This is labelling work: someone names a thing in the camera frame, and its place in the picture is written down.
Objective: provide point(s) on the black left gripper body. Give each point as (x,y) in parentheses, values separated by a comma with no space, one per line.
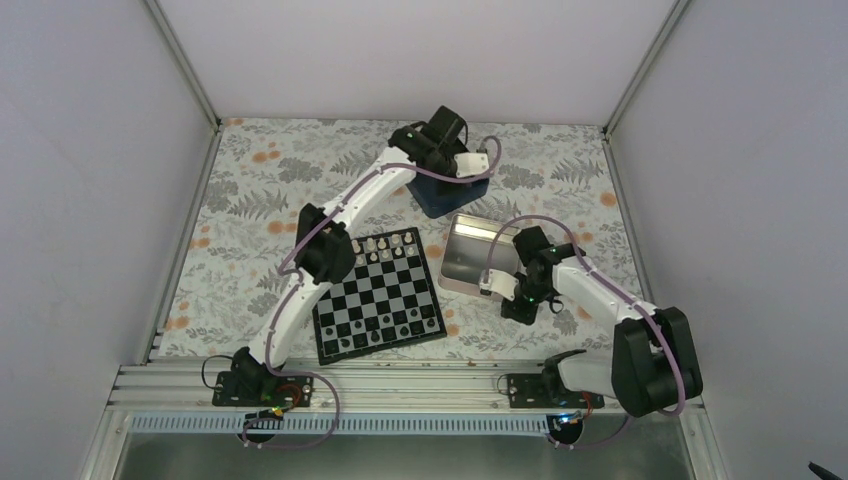
(441,162)

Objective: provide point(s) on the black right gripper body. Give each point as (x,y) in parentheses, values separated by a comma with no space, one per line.
(528,313)

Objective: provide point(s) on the dark blue square tray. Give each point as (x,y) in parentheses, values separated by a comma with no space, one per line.
(437,198)

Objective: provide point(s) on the pink metal tin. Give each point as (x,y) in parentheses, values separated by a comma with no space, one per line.
(466,253)

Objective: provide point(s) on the black and white chessboard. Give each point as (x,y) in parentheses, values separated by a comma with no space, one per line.
(388,300)

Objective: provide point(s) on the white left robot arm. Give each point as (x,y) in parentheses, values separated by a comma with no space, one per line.
(323,253)

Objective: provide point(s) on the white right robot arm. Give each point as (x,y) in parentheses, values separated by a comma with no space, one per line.
(652,365)

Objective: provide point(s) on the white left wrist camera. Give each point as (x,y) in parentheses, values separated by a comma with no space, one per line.
(471,164)

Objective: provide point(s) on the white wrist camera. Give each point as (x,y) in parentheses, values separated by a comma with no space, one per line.
(498,282)
(471,164)

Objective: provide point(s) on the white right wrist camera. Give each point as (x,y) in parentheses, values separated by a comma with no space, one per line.
(498,282)

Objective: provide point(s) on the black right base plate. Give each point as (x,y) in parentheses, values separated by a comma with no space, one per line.
(530,389)

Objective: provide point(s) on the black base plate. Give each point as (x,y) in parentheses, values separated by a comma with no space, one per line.
(530,389)
(273,393)

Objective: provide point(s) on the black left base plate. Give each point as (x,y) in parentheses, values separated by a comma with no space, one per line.
(273,393)

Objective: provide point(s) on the aluminium front rail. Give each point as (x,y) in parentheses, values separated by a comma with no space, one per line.
(473,390)

